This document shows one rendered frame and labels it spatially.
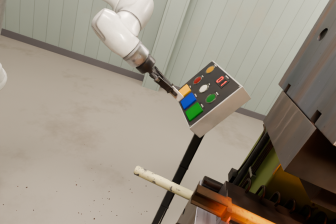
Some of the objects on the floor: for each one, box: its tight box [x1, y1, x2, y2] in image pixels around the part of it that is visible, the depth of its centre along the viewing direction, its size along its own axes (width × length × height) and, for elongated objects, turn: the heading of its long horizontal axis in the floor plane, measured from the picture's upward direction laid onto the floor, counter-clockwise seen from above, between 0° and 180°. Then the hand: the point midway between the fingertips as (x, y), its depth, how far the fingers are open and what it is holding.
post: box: [152, 134, 202, 224], centre depth 123 cm, size 4×4×108 cm
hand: (175, 93), depth 86 cm, fingers closed
